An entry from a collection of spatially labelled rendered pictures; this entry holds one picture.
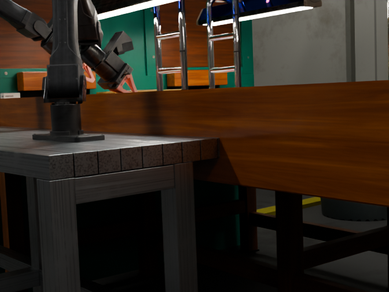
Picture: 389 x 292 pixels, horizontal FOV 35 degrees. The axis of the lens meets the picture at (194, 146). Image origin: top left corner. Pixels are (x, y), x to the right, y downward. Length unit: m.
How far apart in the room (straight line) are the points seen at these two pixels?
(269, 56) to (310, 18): 0.49
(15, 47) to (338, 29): 2.71
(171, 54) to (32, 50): 0.65
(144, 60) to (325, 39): 2.20
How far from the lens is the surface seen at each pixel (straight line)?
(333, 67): 4.58
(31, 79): 2.36
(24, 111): 2.03
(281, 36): 4.91
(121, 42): 1.69
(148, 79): 2.67
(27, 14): 1.95
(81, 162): 1.02
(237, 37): 2.25
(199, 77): 2.76
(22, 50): 2.44
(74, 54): 1.34
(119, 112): 1.50
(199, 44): 2.87
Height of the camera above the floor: 0.76
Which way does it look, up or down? 5 degrees down
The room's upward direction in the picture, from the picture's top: 2 degrees counter-clockwise
